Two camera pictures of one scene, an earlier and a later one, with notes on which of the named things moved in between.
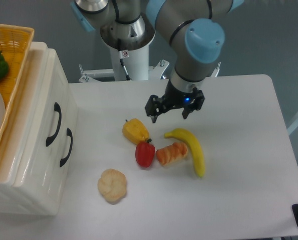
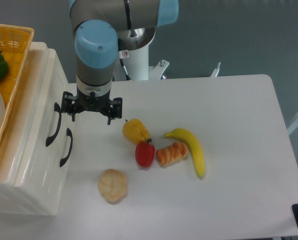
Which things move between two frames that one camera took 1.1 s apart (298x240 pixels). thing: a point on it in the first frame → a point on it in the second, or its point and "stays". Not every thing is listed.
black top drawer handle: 57,108 stays
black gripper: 173,98 → 92,103
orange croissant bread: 171,153 stays
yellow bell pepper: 135,131 stays
